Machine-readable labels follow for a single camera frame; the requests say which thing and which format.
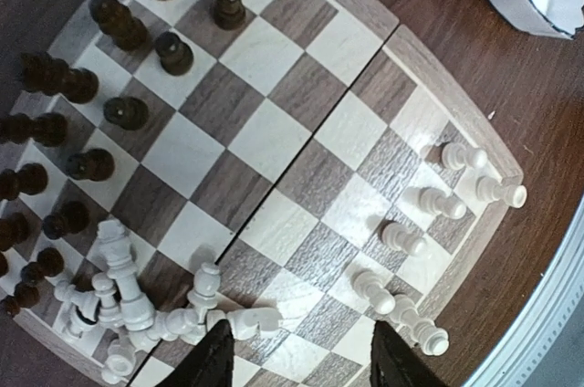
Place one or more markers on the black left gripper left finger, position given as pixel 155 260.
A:
pixel 210 363

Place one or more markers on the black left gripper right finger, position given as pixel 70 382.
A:
pixel 394 363

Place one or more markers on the white king chess piece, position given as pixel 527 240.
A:
pixel 417 327

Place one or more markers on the white pawn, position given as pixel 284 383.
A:
pixel 456 156
pixel 368 286
pixel 398 237
pixel 435 202

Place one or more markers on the wooden chess board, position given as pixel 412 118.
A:
pixel 312 140

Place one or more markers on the white rook chess piece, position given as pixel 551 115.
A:
pixel 490 190

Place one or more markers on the pile of white chess pieces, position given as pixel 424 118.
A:
pixel 117 302

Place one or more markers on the black chess pieces rows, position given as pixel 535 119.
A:
pixel 182 162

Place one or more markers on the aluminium front rail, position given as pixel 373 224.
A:
pixel 542 319

